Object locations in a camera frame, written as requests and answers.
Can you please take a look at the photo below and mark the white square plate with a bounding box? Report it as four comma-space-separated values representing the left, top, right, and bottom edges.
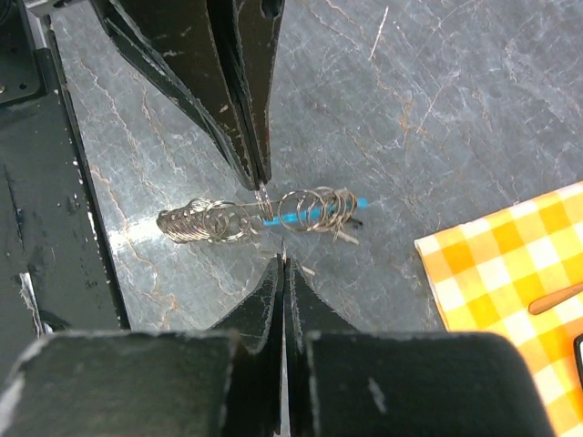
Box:
574, 334, 583, 385

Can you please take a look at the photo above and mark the orange checkered cloth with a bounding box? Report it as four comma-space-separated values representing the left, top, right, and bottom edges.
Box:
414, 182, 582, 436

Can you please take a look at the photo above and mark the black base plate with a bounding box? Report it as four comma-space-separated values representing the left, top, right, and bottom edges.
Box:
1, 27, 129, 371

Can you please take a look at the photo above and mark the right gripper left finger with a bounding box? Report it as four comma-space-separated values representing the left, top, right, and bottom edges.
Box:
1, 257, 283, 436

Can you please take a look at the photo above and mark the small silver key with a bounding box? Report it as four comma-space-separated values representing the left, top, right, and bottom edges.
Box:
281, 239, 316, 277

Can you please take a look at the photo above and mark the black key fob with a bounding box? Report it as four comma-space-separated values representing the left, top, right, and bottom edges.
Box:
346, 218, 363, 228

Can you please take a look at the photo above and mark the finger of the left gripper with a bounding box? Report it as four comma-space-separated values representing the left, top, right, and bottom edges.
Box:
91, 1, 258, 190
207, 1, 284, 184

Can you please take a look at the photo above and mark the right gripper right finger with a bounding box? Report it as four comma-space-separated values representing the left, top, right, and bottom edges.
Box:
283, 259, 554, 436

